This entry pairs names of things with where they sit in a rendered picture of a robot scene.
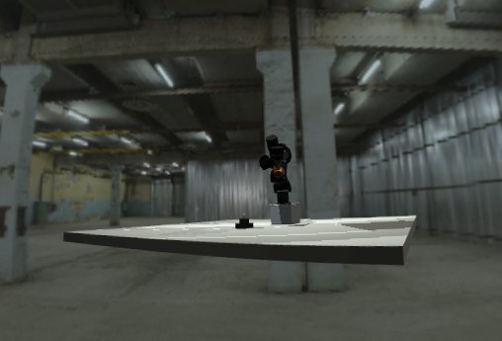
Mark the orange knob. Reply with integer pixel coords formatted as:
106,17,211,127
273,166,283,179

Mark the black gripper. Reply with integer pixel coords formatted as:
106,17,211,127
270,146,284,183

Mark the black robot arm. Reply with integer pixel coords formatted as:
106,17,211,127
259,134,292,205

